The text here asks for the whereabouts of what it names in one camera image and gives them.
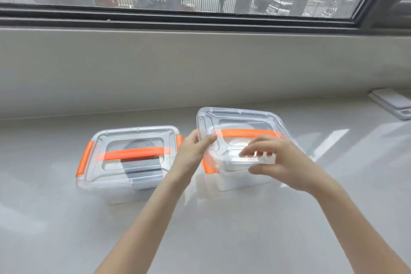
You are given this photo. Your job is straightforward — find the person's right hand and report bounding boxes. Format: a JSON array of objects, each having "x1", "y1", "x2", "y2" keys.
[{"x1": 239, "y1": 135, "x2": 325, "y2": 195}]

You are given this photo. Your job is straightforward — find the person's left hand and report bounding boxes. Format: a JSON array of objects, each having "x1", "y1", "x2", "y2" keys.
[{"x1": 171, "y1": 129, "x2": 218, "y2": 185}]

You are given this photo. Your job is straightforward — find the white kitchen scale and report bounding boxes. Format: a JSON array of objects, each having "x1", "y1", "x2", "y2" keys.
[{"x1": 368, "y1": 88, "x2": 411, "y2": 121}]

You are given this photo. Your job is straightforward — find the clear storage box base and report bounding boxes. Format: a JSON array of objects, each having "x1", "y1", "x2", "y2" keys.
[{"x1": 201, "y1": 151, "x2": 284, "y2": 193}]

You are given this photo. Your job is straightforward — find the clear lid with orange handle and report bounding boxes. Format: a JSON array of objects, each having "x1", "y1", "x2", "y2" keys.
[{"x1": 196, "y1": 107, "x2": 304, "y2": 175}]

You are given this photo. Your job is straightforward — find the person's left forearm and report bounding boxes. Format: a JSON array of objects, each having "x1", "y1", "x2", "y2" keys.
[{"x1": 93, "y1": 173, "x2": 191, "y2": 274}]

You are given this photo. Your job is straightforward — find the clear storage box orange latches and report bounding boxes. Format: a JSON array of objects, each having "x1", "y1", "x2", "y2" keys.
[{"x1": 75, "y1": 125, "x2": 184, "y2": 206}]

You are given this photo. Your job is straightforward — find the person's right forearm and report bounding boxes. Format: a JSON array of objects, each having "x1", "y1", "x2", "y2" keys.
[{"x1": 308, "y1": 179, "x2": 411, "y2": 274}]

